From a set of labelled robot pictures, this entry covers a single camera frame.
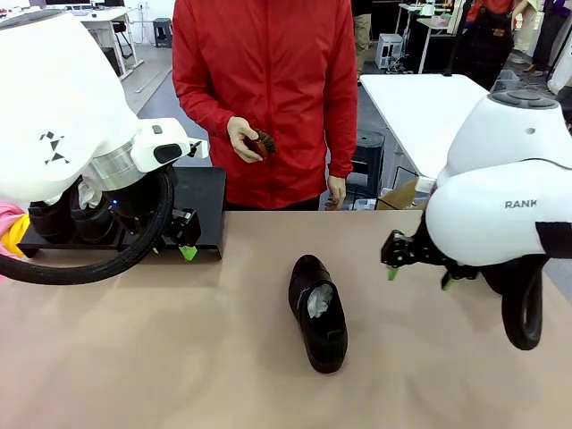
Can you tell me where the pink cloth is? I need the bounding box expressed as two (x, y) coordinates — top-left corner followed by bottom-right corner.
(0, 200), (23, 285)

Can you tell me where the person in red jacket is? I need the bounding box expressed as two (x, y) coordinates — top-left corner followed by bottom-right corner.
(172, 0), (360, 211)

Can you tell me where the white computer case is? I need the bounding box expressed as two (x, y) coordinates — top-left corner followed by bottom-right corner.
(375, 33), (406, 72)

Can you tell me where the white paper shoe stuffing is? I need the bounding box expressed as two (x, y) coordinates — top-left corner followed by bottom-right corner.
(78, 181), (105, 210)
(307, 283), (336, 320)

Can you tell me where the grey plastic bin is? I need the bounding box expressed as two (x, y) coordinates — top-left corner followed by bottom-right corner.
(495, 69), (522, 93)

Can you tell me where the person's left hand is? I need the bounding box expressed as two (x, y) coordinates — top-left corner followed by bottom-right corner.
(324, 174), (349, 211)

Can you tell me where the dark plastic stool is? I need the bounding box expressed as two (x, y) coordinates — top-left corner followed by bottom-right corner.
(355, 129), (386, 198)

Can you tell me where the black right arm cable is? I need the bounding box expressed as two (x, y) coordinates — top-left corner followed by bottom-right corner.
(482, 254), (549, 352)

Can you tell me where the black leather dress shoe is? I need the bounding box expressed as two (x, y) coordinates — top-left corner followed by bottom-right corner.
(288, 254), (349, 374)
(27, 200), (77, 246)
(69, 178), (122, 249)

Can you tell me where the person in black apron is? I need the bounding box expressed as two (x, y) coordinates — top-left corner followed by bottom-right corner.
(462, 0), (520, 90)

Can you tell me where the yellow cloth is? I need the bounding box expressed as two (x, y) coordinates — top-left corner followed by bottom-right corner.
(0, 216), (30, 259)

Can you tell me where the person in beige trousers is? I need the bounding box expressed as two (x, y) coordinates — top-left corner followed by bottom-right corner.
(352, 12), (373, 84)

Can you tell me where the cardboard box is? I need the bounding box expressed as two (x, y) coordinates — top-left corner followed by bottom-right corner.
(374, 176), (433, 211)

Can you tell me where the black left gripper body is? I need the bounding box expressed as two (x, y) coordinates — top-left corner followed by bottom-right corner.
(102, 169), (181, 246)

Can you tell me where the grey plastic stool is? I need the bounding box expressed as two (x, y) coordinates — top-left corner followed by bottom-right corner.
(153, 17), (175, 49)

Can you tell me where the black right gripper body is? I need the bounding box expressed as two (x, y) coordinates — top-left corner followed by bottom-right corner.
(408, 227), (452, 270)

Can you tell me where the black pole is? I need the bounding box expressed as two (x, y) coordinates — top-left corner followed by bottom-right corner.
(442, 0), (468, 78)

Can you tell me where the person's left forearm red sleeve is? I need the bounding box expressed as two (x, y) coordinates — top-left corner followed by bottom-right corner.
(328, 111), (359, 180)

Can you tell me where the person's right forearm red sleeve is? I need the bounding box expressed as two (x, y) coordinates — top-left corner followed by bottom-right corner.
(172, 78), (239, 135)

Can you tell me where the black shoe stand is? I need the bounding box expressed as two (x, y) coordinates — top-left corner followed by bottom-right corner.
(17, 165), (228, 261)

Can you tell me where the person's right hand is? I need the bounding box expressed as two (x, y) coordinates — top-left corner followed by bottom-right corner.
(226, 115), (265, 164)

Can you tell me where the white office desk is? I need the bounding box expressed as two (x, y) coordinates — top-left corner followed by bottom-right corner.
(80, 6), (145, 82)

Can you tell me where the white table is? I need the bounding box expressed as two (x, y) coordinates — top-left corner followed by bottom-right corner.
(359, 73), (493, 181)

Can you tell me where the person in dark trousers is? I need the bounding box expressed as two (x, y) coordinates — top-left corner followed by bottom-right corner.
(531, 0), (572, 78)

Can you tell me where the brown wooden shoe brush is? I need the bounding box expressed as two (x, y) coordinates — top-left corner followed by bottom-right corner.
(243, 128), (278, 162)

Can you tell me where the white frame desk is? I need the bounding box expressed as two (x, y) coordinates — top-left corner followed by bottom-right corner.
(396, 2), (466, 75)

